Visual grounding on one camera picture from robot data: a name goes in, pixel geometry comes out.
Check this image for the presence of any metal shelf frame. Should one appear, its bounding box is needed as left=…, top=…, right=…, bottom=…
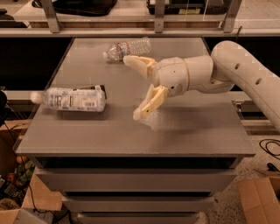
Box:
left=0, top=0, right=280, bottom=37

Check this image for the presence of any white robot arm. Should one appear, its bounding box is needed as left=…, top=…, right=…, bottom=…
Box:
left=123, top=41, right=280, bottom=130

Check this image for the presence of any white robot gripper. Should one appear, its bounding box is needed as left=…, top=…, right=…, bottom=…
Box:
left=123, top=55, right=189, bottom=121

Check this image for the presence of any cardboard box right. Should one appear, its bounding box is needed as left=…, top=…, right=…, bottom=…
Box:
left=236, top=171, right=280, bottom=224

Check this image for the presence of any clear crinkled water bottle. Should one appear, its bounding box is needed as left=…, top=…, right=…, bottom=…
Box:
left=103, top=37, right=151, bottom=62

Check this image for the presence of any black snack bar wrapper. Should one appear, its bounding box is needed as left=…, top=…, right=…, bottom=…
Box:
left=78, top=85, right=107, bottom=99

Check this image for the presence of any black cable on floor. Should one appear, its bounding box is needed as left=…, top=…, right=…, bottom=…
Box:
left=258, top=138, right=280, bottom=161

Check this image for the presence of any cardboard box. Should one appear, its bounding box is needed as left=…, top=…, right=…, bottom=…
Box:
left=0, top=120, right=62, bottom=224
left=236, top=171, right=280, bottom=224

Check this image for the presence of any cardboard box left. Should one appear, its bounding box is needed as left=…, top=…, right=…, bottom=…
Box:
left=0, top=120, right=62, bottom=224

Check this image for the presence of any grey drawer cabinet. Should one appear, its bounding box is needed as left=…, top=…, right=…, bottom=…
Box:
left=17, top=38, right=255, bottom=224

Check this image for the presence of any black bag on shelf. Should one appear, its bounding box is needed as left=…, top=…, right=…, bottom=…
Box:
left=52, top=0, right=117, bottom=17

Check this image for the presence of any blue labelled plastic bottle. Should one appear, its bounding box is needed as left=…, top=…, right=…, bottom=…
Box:
left=30, top=87, right=106, bottom=112

